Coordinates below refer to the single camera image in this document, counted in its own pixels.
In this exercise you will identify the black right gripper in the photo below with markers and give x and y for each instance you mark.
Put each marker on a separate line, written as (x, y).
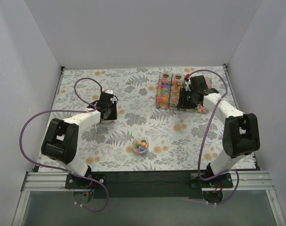
(183, 100)

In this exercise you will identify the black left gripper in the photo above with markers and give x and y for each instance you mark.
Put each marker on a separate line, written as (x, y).
(110, 113)

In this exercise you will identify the clear divided candy box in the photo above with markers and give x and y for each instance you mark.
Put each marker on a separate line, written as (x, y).
(172, 93)

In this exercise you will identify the clear glass jar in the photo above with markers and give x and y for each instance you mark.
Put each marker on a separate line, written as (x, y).
(140, 146)

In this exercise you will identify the round wooden jar lid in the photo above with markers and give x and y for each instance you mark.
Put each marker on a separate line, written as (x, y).
(107, 121)

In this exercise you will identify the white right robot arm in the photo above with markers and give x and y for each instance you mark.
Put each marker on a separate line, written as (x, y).
(240, 134)

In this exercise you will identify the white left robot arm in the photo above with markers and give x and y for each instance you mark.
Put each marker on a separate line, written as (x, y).
(61, 139)

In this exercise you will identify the floral patterned table mat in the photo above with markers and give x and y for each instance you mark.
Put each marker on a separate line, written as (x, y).
(177, 140)

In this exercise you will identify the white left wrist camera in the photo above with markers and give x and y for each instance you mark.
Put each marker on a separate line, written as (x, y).
(107, 96)

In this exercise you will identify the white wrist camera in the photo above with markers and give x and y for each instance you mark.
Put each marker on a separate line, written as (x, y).
(187, 82)
(107, 96)

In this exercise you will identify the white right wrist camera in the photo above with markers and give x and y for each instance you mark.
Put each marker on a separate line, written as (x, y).
(187, 82)

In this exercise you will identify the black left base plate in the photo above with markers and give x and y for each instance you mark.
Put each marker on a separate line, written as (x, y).
(73, 182)

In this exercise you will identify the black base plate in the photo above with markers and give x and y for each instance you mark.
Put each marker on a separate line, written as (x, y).
(223, 180)
(73, 182)

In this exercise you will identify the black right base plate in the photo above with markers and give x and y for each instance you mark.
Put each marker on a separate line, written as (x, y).
(223, 180)

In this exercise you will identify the aluminium frame rail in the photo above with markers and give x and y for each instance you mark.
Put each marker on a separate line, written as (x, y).
(125, 184)

